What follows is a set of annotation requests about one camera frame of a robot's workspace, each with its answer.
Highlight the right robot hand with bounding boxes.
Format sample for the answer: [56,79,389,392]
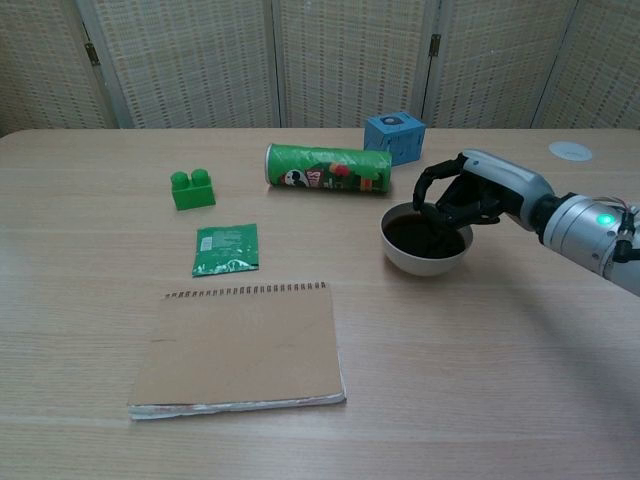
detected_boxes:
[412,148,556,233]

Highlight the white bowl with dark liquid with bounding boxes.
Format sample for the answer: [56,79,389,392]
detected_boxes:
[379,201,474,278]

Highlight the blue cube box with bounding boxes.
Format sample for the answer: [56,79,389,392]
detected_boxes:
[362,112,427,168]

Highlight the woven folding screen panel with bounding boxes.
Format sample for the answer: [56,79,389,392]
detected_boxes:
[74,0,284,130]
[530,0,640,130]
[422,0,584,129]
[271,0,444,129]
[0,0,119,139]

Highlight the green Pringles can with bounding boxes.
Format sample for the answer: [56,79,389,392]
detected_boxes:
[264,142,394,197]

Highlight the green foil sachet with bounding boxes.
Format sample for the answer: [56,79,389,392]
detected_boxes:
[192,223,261,279]

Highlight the green toy building brick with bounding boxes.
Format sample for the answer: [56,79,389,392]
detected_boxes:
[170,168,217,213]

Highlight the brown spiral notebook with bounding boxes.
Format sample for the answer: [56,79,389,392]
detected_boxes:
[127,281,348,422]

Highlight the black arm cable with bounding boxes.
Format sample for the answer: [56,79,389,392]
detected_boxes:
[612,197,640,264]

